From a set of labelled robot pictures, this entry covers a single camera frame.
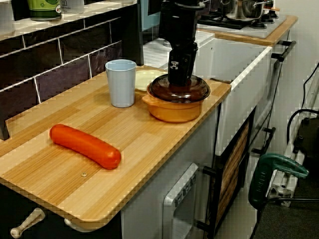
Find steel cooking pot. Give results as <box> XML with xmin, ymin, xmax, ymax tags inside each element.
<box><xmin>220</xmin><ymin>0</ymin><xmax>275</xmax><ymax>21</ymax></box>

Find green power drill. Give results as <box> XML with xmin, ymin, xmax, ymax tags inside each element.
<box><xmin>248</xmin><ymin>153</ymin><xmax>310</xmax><ymax>208</ymax></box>

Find black framed wood-look door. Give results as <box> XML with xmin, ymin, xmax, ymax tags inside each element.
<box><xmin>213</xmin><ymin>107</ymin><xmax>257</xmax><ymax>236</ymax></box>

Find brown glass lid yellow knob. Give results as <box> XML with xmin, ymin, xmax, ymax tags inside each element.
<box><xmin>149</xmin><ymin>74</ymin><xmax>211</xmax><ymax>103</ymax></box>

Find white toy kitchen cabinet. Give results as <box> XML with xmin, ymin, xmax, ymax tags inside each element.
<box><xmin>121</xmin><ymin>29</ymin><xmax>297</xmax><ymax>239</ymax></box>

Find white grey dispenser panel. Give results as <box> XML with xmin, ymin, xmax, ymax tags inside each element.
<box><xmin>162</xmin><ymin>163</ymin><xmax>200</xmax><ymax>239</ymax></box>

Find light blue plastic cup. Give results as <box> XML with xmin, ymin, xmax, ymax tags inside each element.
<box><xmin>105</xmin><ymin>59</ymin><xmax>137</xmax><ymax>108</ymax></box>

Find black grate stove hob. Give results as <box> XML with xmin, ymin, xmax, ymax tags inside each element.
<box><xmin>196</xmin><ymin>11</ymin><xmax>287</xmax><ymax>38</ymax></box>

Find aluminium profile frame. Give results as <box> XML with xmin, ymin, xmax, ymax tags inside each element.
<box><xmin>265</xmin><ymin>74</ymin><xmax>319</xmax><ymax>207</ymax></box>

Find red toy sausage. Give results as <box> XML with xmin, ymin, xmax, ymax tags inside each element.
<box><xmin>49</xmin><ymin>123</ymin><xmax>122</xmax><ymax>170</ymax></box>

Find black power supply box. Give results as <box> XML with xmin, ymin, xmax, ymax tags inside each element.
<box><xmin>293</xmin><ymin>117</ymin><xmax>319</xmax><ymax>154</ymax></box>

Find cream cabinet handle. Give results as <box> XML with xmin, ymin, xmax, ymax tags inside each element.
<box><xmin>64</xmin><ymin>218</ymin><xmax>83</xmax><ymax>231</ymax></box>
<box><xmin>9</xmin><ymin>208</ymin><xmax>46</xmax><ymax>239</ymax></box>

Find black looped cable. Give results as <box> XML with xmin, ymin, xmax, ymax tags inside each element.
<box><xmin>286</xmin><ymin>108</ymin><xmax>319</xmax><ymax>140</ymax></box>

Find orange toy pot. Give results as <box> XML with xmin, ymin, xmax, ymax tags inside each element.
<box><xmin>142</xmin><ymin>88</ymin><xmax>204</xmax><ymax>123</ymax></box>

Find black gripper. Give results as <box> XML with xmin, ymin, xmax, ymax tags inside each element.
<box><xmin>158</xmin><ymin>4</ymin><xmax>199</xmax><ymax>87</ymax></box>

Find green can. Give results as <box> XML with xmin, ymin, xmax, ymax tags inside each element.
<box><xmin>26</xmin><ymin>0</ymin><xmax>62</xmax><ymax>22</ymax></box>

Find cream scalloped plate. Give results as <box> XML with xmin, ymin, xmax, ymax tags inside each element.
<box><xmin>134</xmin><ymin>69</ymin><xmax>168</xmax><ymax>92</ymax></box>

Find dark grey shelf post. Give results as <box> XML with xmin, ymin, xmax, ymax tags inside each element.
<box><xmin>121</xmin><ymin>0</ymin><xmax>145</xmax><ymax>67</ymax></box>
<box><xmin>0</xmin><ymin>107</ymin><xmax>10</xmax><ymax>140</ymax></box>

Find small white lidded jar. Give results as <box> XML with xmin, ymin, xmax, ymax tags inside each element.
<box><xmin>59</xmin><ymin>0</ymin><xmax>85</xmax><ymax>14</ymax></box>

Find black bar handle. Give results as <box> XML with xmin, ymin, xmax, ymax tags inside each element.
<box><xmin>196</xmin><ymin>165</ymin><xmax>225</xmax><ymax>234</ymax></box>
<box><xmin>271</xmin><ymin>39</ymin><xmax>297</xmax><ymax>62</ymax></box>
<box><xmin>251</xmin><ymin>127</ymin><xmax>277</xmax><ymax>155</ymax></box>

